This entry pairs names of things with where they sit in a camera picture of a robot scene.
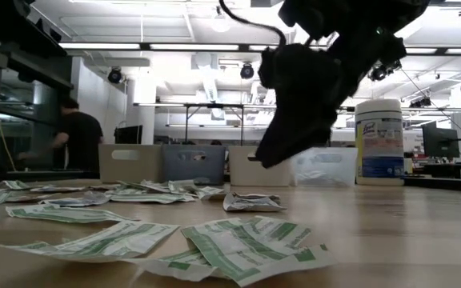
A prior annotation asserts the disinfecting wipes canister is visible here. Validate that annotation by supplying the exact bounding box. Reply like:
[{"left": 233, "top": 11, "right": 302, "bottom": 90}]
[{"left": 354, "top": 98, "right": 406, "bottom": 186}]

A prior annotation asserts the white packet red print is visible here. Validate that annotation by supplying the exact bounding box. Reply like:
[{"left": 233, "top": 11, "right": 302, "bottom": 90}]
[{"left": 4, "top": 192, "right": 62, "bottom": 203}]

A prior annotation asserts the ceiling light strip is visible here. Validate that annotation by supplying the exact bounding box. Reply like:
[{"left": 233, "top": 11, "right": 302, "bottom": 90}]
[
  {"left": 58, "top": 41, "right": 240, "bottom": 51},
  {"left": 404, "top": 46, "right": 461, "bottom": 56}
]

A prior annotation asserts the black computer monitor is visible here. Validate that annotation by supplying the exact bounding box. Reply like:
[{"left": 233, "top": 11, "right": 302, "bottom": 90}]
[
  {"left": 421, "top": 125, "right": 461, "bottom": 159},
  {"left": 114, "top": 124, "right": 144, "bottom": 146}
]

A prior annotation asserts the black ceiling camera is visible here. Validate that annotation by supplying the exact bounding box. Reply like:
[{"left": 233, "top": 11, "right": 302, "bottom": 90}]
[
  {"left": 407, "top": 96, "right": 433, "bottom": 110},
  {"left": 368, "top": 59, "right": 403, "bottom": 82},
  {"left": 239, "top": 62, "right": 255, "bottom": 80}
]

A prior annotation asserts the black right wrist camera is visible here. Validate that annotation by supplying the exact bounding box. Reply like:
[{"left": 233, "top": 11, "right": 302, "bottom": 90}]
[{"left": 257, "top": 42, "right": 342, "bottom": 109}]

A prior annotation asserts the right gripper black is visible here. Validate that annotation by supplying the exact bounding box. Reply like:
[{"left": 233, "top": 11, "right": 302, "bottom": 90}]
[{"left": 254, "top": 27, "right": 407, "bottom": 170}]

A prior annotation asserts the clear plastic bin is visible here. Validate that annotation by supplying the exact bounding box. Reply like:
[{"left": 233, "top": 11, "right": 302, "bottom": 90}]
[{"left": 292, "top": 146, "right": 359, "bottom": 188}]

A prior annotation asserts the dark grey plastic bin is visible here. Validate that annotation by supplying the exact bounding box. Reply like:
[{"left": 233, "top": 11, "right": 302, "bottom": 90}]
[{"left": 161, "top": 144, "right": 226, "bottom": 186}]

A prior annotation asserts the white plastic bin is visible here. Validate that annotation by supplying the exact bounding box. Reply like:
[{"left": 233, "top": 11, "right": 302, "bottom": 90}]
[{"left": 227, "top": 146, "right": 294, "bottom": 187}]

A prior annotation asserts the black wall camera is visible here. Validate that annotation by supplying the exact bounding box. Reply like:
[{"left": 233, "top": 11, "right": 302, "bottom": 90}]
[{"left": 106, "top": 66, "right": 124, "bottom": 85}]

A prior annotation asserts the person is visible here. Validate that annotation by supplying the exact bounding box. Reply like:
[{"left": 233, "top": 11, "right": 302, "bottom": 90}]
[{"left": 17, "top": 98, "right": 105, "bottom": 180}]

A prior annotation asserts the black station frame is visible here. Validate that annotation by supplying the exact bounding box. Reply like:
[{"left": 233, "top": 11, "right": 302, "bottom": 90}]
[{"left": 133, "top": 102, "right": 356, "bottom": 147}]

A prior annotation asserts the white ring light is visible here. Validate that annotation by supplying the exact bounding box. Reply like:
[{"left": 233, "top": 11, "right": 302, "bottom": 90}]
[{"left": 209, "top": 11, "right": 232, "bottom": 34}]

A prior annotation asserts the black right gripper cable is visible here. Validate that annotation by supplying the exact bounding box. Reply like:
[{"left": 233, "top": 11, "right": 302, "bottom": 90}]
[{"left": 218, "top": 0, "right": 288, "bottom": 47}]

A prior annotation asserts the light grey plastic bin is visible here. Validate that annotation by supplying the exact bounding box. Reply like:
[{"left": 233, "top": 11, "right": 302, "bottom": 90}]
[{"left": 98, "top": 143, "right": 163, "bottom": 184}]

